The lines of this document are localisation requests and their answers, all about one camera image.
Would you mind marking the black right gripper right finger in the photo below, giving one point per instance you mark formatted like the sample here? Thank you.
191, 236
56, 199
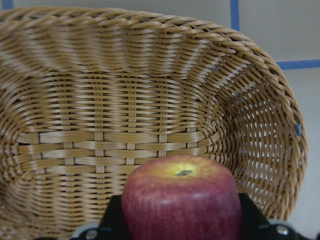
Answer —
255, 226

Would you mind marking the red yellow apple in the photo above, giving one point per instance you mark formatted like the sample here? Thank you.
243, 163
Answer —
181, 197

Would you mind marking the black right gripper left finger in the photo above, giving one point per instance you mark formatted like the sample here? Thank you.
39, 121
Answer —
110, 227

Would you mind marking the woven wicker basket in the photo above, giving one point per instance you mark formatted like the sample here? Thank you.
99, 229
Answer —
87, 95

